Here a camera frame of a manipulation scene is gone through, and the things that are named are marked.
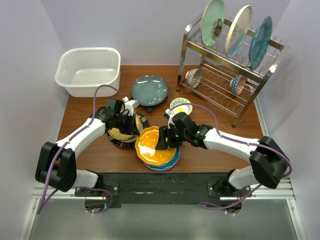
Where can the blue red bowl in rack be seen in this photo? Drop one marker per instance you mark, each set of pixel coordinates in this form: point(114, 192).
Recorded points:
point(237, 84)

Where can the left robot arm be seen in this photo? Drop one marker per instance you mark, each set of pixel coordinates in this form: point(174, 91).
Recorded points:
point(57, 161)

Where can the brown patterned bowl in rack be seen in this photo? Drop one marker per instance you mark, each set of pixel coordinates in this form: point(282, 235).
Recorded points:
point(193, 77)

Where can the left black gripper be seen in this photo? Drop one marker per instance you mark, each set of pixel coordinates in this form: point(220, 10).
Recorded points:
point(131, 128)

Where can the woven straw round mat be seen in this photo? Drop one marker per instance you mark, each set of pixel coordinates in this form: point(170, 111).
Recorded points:
point(116, 134)

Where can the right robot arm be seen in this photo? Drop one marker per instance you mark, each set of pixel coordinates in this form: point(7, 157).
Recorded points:
point(268, 163)

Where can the yellow teal patterned bowl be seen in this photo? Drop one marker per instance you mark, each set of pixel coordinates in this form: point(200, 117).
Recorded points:
point(181, 104)

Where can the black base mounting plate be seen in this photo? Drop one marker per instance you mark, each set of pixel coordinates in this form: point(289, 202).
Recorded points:
point(162, 188)

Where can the blue dotted scalloped plate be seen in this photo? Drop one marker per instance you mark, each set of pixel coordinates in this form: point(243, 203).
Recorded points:
point(162, 168)

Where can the mint green flower plate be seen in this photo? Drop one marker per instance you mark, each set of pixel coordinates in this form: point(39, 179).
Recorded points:
point(175, 157)

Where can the teal scalloped plate in rack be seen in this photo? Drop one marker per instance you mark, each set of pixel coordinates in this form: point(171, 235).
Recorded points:
point(260, 42)

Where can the blue-grey blossom plate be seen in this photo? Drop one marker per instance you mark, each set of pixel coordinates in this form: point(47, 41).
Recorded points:
point(150, 90)

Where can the beige blue plate in rack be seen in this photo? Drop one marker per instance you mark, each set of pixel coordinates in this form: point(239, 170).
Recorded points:
point(238, 30)

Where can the mint flower plate in rack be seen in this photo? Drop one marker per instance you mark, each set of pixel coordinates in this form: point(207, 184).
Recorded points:
point(212, 22)

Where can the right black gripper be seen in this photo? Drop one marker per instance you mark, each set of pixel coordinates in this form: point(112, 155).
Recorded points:
point(164, 132)

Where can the orange dotted scalloped plate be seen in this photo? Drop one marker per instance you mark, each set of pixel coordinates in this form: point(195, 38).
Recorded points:
point(145, 147)

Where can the white plastic bin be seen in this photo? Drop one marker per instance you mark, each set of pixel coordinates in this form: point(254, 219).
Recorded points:
point(82, 70)

